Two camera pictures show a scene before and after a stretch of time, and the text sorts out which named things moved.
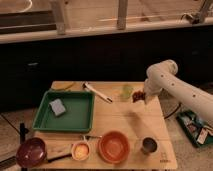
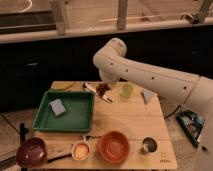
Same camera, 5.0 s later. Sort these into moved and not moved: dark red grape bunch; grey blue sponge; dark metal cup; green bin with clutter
Moved: dark red grape bunch
Not moved: dark metal cup; green bin with clutter; grey blue sponge
